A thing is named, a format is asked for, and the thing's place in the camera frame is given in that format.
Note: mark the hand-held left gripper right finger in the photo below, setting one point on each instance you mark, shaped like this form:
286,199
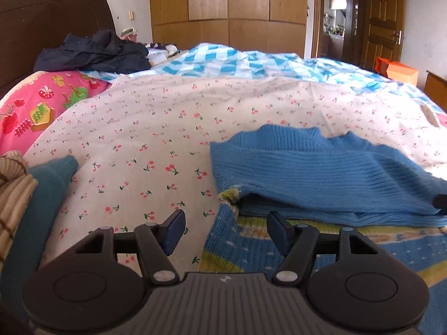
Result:
278,233

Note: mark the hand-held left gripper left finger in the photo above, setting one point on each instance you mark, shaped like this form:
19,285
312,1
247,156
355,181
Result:
174,232

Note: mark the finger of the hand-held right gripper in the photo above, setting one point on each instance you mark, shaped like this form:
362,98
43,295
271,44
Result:
440,201

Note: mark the blue knit sweater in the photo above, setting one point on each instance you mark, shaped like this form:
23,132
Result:
314,178

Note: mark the dark navy clothes pile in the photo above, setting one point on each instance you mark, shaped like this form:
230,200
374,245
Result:
94,54

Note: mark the wooden cabinet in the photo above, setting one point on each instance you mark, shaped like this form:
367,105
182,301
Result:
436,89

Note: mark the cherry print bedsheet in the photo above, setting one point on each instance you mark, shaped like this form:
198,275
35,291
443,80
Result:
181,118

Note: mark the orange box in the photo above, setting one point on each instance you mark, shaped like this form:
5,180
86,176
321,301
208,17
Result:
396,69

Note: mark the teal cloth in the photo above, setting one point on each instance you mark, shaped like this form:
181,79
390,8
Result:
33,216

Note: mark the beige striped cloth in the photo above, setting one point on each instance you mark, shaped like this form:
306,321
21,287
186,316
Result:
12,195

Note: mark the blue checkered quilt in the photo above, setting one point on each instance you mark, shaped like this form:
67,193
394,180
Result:
244,61

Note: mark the pink printed blanket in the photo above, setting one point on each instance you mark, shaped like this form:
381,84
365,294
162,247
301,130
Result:
38,101

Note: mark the wooden door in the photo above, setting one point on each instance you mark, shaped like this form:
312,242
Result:
380,21

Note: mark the wooden wardrobe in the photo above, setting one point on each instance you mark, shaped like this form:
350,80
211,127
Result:
228,7

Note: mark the dark brown headboard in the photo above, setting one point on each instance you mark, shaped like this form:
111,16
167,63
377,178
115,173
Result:
45,21

